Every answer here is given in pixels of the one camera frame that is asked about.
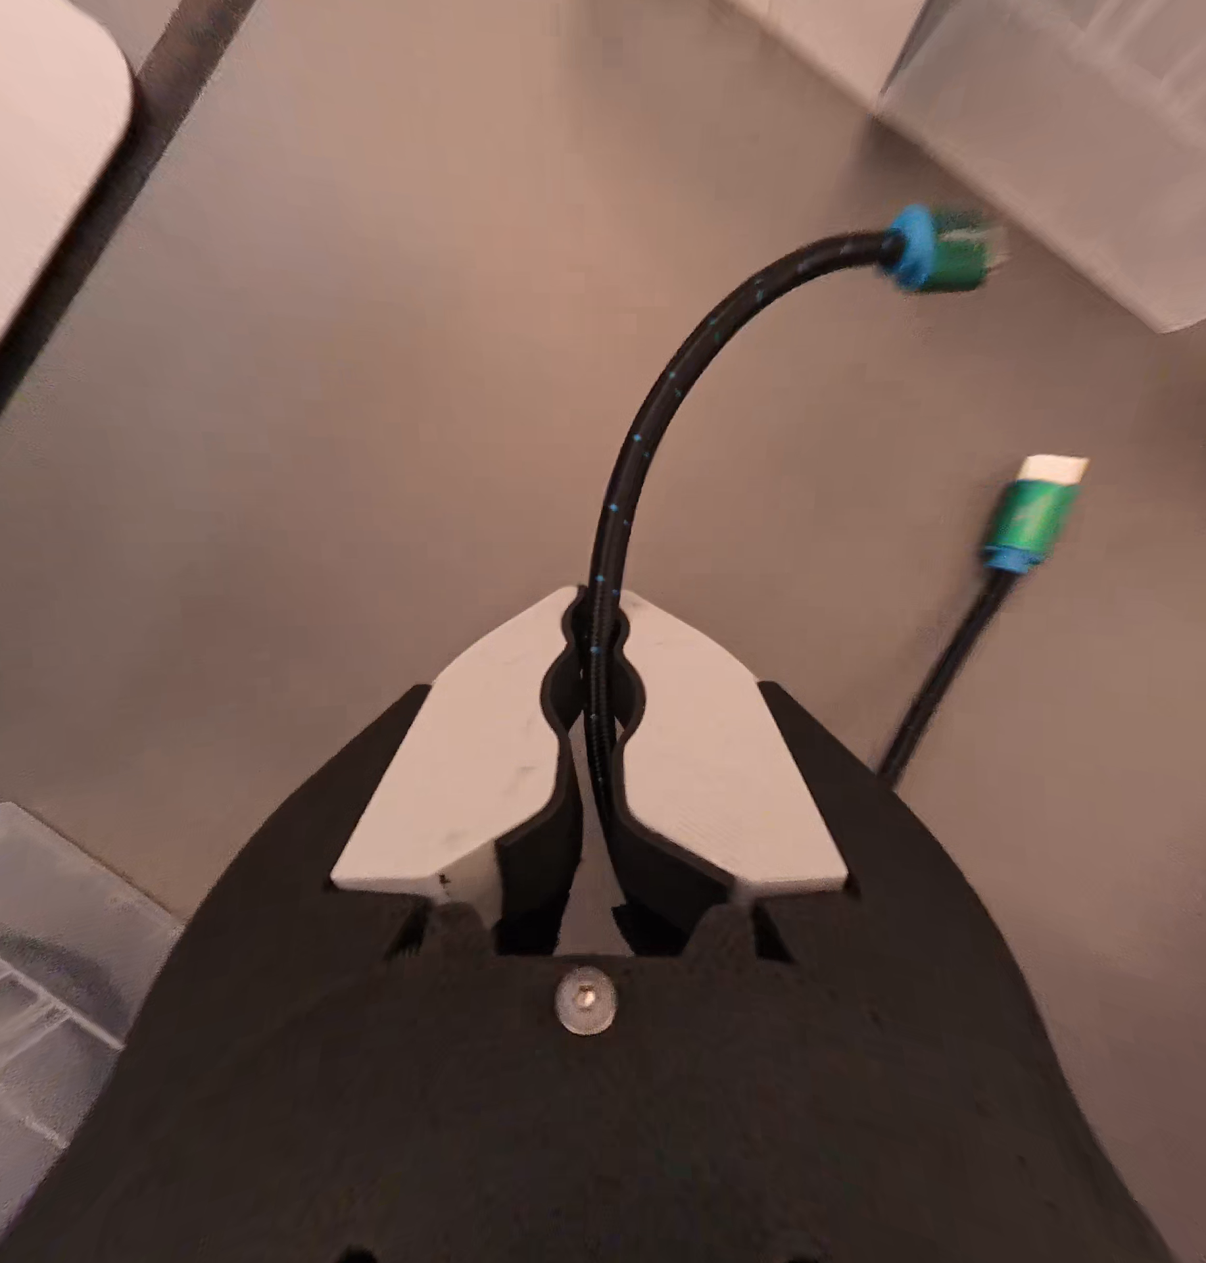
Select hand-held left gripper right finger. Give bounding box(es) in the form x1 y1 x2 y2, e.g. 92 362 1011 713
612 590 851 958

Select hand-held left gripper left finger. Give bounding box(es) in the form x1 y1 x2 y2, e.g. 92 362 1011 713
331 586 588 958

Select braided HDMI cable green plugs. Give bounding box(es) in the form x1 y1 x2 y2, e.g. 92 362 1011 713
579 202 1093 900

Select clear plastic compartment bin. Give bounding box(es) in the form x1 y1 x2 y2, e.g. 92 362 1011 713
0 799 185 1260

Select frosted plastic container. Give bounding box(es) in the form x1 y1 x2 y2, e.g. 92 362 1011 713
737 0 1206 334

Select white stand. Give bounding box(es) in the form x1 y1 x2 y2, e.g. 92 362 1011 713
0 0 137 390

